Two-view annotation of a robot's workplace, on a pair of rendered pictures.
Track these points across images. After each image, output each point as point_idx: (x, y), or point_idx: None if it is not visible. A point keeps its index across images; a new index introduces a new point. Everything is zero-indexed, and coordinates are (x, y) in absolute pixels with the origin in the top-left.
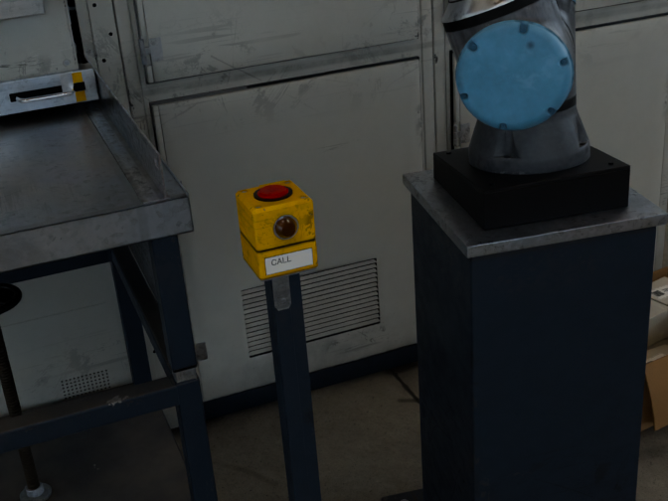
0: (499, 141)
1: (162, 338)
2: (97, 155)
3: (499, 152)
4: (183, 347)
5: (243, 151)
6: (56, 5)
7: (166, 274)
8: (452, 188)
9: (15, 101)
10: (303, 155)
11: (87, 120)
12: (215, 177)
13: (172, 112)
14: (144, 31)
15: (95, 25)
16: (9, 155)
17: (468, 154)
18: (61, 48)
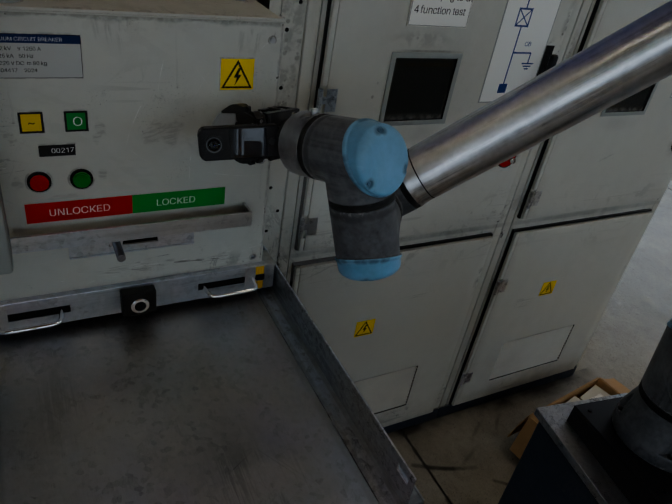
0: (667, 444)
1: None
2: (301, 391)
3: (664, 452)
4: None
5: (353, 299)
6: (257, 211)
7: None
8: (600, 454)
9: (202, 290)
10: (394, 301)
11: (266, 314)
12: (327, 317)
13: (310, 273)
14: (307, 212)
15: (267, 203)
16: (211, 374)
17: (619, 429)
18: (251, 245)
